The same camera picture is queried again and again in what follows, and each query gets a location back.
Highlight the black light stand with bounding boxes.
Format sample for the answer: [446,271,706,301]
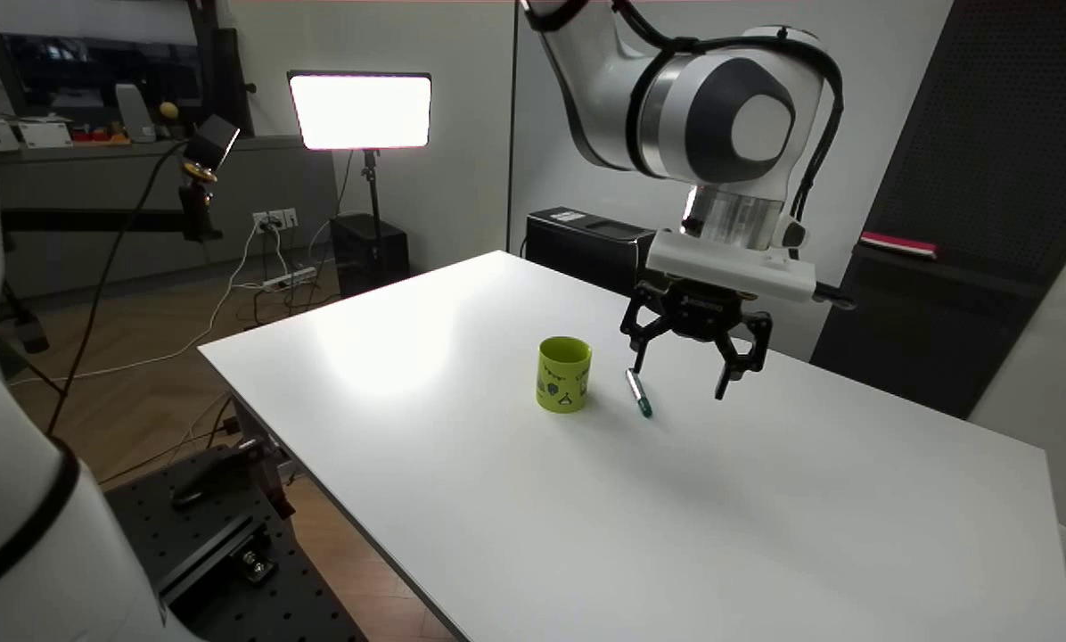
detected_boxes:
[356,147,388,225]

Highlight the black camera on tripod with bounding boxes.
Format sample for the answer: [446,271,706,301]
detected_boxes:
[176,110,247,241]

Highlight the yellow-green printed mug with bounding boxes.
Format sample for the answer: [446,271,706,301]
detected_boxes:
[534,335,595,417]

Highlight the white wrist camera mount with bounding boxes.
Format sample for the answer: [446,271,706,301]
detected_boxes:
[647,227,823,301]

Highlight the tall black cabinet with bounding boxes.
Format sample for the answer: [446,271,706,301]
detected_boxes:
[811,0,1066,422]

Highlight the black computer tower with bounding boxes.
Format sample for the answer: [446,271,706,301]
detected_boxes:
[525,205,660,294]

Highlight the black tripod pole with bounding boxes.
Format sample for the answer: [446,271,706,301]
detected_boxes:
[42,139,192,441]

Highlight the thin vertical black pole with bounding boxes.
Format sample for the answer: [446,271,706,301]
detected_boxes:
[503,0,525,253]

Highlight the white floor cable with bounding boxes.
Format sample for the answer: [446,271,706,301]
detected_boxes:
[72,219,323,385]

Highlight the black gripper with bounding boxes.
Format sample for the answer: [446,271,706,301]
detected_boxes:
[618,275,778,404]

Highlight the bright LED light panel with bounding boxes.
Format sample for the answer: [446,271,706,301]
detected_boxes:
[287,68,438,154]

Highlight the small black floor box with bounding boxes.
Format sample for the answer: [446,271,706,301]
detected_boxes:
[327,209,413,298]

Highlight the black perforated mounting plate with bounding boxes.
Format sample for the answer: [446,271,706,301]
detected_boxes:
[102,441,375,642]

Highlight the white wall power outlet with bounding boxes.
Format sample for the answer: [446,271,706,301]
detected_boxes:
[251,205,302,236]

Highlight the black table clamp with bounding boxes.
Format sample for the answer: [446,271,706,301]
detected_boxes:
[173,427,301,523]

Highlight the pink flat item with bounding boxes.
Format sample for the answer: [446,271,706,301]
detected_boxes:
[859,227,945,265]

